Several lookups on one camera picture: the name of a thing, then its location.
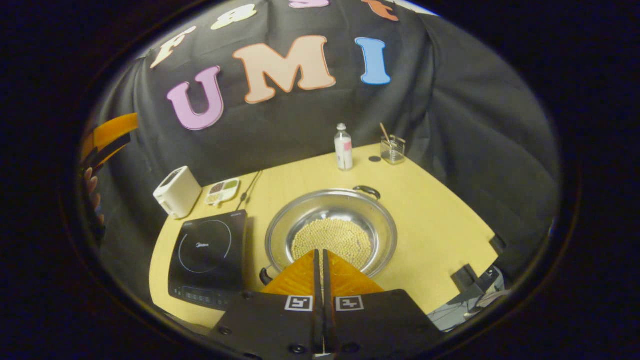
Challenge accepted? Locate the clear wire utensil holder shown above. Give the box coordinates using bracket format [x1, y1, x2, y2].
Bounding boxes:
[380, 135, 406, 166]

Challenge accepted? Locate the dark metal bracket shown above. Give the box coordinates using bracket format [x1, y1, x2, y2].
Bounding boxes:
[451, 264, 501, 301]

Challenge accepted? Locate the stainless steel pot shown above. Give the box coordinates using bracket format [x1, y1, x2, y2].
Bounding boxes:
[259, 185, 399, 286]

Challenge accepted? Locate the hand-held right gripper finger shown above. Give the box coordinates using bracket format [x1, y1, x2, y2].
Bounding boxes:
[207, 249, 322, 358]
[323, 249, 443, 358]

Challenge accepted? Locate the white toaster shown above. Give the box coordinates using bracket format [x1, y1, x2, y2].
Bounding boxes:
[153, 166, 203, 220]

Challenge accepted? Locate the white divided dish of grains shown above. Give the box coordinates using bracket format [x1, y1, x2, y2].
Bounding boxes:
[205, 178, 241, 206]

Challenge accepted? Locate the pile of yellow soybeans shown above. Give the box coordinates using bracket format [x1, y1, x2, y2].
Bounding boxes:
[291, 218, 373, 271]

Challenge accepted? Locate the clear plastic bottle red label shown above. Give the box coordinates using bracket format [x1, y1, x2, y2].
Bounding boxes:
[334, 123, 354, 172]

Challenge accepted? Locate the black induction cooktop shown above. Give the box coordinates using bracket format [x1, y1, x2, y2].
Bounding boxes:
[168, 210, 249, 312]

